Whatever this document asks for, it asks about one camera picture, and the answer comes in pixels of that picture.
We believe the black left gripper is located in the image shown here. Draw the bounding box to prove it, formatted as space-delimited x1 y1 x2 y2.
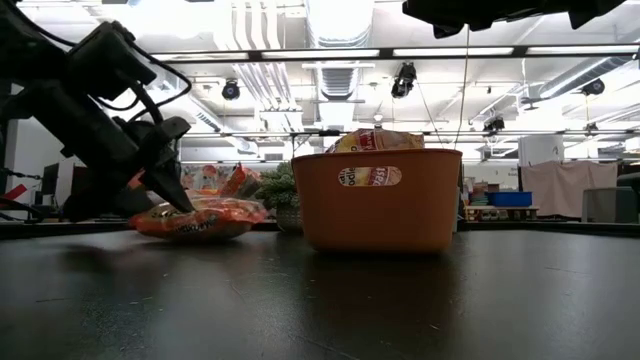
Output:
58 98 197 215

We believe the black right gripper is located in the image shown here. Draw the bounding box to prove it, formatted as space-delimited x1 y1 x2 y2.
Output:
402 0 571 40

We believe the orange Maruchan noodle pack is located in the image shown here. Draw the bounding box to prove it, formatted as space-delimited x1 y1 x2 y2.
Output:
128 195 270 245
218 163 262 200

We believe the pink Maruchan noodle pack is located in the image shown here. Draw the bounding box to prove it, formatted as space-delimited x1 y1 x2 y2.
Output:
338 165 403 188
324 127 426 154

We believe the colourful printed banner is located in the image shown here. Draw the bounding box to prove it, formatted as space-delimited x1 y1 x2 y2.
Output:
182 163 225 197

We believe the green artificial succulent plant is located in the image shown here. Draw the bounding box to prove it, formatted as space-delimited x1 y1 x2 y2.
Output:
253 160 301 234

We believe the black computer monitor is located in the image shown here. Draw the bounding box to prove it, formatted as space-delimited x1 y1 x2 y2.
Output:
41 162 61 197

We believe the black table mat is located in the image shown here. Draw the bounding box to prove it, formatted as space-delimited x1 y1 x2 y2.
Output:
0 219 640 360

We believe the white box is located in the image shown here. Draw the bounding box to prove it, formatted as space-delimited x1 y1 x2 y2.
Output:
517 133 566 168

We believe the blue plastic crate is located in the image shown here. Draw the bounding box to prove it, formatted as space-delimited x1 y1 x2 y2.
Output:
486 190 534 208

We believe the orange plastic bin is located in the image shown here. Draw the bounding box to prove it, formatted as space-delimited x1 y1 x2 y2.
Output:
291 148 464 255

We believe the pale pink cloth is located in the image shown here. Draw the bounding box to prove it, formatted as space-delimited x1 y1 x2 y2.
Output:
519 160 619 219

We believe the black hanging camera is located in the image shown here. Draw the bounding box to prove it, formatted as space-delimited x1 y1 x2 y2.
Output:
391 61 419 100

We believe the silver ceiling air duct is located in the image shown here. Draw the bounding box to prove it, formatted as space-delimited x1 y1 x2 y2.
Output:
303 0 377 132

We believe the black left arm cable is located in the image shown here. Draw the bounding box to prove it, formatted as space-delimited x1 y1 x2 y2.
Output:
92 43 194 125

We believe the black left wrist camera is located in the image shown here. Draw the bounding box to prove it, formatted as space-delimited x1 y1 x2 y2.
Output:
66 20 158 102

